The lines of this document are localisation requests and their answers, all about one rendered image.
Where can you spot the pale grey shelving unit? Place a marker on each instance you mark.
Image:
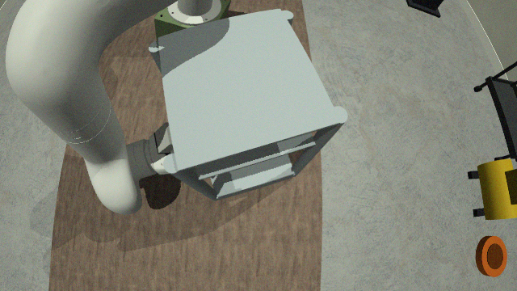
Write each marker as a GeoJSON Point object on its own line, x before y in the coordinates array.
{"type": "Point", "coordinates": [242, 90]}

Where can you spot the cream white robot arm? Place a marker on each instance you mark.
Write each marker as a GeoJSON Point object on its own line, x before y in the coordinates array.
{"type": "Point", "coordinates": [52, 64]}

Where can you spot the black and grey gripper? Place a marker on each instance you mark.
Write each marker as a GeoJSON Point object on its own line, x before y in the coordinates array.
{"type": "Point", "coordinates": [155, 159]}

